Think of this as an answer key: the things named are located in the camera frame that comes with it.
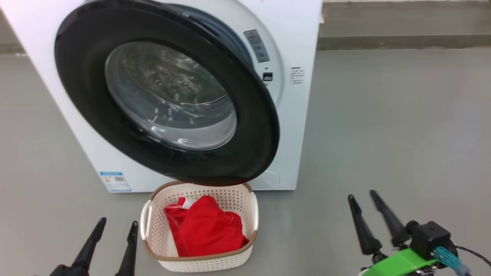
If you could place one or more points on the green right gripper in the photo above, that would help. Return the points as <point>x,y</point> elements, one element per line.
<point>399,264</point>

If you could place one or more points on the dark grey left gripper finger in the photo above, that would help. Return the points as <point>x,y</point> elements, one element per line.
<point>128,253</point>
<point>86,249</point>

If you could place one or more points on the red garment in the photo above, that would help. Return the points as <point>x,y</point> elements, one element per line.
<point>207,230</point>

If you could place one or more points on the black round glass washer door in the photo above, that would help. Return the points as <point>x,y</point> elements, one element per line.
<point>96,115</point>

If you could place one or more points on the cream perforated laundry basket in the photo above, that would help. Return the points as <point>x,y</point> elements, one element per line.
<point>230,199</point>

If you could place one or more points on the white front-load washing machine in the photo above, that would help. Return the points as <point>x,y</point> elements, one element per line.
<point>299,134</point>

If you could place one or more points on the blue white energy label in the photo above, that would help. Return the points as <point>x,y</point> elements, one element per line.
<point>115,182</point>

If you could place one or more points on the round white filter cover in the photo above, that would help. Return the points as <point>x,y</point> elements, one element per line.
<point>273,180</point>

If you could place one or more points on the grey rectangular warning sticker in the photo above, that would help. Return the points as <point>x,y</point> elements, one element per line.
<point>257,46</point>

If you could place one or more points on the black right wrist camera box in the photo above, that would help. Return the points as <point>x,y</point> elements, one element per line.
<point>429,237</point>

